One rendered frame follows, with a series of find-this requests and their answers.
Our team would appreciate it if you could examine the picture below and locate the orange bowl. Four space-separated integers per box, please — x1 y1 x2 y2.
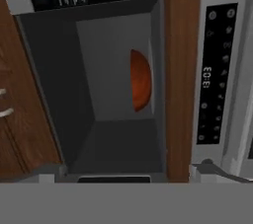
129 48 153 113

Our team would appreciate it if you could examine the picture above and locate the brown wooden cupboard front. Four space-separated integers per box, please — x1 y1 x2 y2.
0 0 64 182

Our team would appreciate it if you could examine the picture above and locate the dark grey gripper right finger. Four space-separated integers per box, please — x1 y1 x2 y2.
189 158 253 184

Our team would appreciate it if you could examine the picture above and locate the silver oven with black panel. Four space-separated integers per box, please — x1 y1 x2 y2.
191 0 253 181

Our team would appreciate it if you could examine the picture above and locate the brown wooden cupboard side panel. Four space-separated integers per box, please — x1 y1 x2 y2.
163 0 203 184

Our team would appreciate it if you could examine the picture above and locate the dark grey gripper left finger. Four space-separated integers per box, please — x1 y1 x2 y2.
0 164 69 184

